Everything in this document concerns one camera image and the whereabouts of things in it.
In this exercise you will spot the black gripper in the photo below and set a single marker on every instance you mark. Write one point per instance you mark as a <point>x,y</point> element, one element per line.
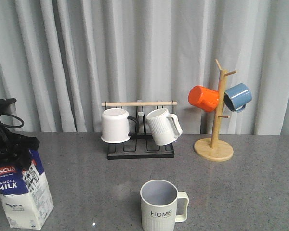
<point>15,148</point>

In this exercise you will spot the blue white milk carton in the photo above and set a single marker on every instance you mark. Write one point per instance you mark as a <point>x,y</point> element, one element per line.
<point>25,194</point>

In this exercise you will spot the cream HOME mug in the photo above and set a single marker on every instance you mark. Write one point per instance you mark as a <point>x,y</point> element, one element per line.
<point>162,205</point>

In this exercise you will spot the grey pleated curtain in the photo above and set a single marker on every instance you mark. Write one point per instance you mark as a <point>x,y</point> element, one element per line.
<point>61,59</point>

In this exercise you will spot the white ribbed mug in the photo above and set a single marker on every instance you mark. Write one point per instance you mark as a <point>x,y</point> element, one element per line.
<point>164,126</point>

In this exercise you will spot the wooden mug tree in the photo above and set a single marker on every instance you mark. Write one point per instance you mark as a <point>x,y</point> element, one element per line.
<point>213,148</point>

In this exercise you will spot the orange mug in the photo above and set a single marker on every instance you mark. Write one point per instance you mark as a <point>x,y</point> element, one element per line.
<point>204,98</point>

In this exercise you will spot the blue mug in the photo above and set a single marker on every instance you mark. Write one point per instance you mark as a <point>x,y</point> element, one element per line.
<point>237,97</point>

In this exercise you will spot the white mug black handle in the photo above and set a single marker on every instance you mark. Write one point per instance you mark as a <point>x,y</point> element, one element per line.
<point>116,127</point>

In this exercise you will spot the black wire mug rack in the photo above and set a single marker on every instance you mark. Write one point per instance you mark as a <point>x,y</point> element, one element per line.
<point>141,145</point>

